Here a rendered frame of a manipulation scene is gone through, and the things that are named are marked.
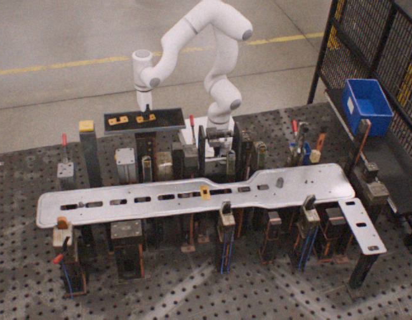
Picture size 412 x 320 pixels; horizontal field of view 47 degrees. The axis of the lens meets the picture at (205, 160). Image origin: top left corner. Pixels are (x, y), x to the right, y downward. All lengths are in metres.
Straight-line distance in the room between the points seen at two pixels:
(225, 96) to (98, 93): 2.21
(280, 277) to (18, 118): 2.73
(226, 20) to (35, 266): 1.36
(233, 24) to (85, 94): 2.49
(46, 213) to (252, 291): 0.94
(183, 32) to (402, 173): 1.18
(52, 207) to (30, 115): 2.20
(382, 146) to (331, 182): 0.36
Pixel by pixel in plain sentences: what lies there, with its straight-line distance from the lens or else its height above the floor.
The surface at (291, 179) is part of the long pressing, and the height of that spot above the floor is 1.00.
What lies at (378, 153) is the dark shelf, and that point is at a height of 1.03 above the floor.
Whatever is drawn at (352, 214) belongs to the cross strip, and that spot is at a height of 1.00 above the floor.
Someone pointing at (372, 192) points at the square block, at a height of 1.06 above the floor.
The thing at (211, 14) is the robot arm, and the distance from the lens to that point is 2.02.
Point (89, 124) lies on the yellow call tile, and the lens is 2.20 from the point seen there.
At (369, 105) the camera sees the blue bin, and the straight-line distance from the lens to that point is 2.70.
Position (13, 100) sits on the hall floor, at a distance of 4.43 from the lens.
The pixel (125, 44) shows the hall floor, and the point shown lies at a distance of 5.02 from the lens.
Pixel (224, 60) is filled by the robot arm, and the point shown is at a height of 1.36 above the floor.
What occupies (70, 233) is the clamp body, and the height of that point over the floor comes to 1.06.
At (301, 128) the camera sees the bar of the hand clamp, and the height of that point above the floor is 1.19.
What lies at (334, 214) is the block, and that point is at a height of 0.98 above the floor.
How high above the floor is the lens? 2.55
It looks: 44 degrees down
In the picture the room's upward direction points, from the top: 4 degrees clockwise
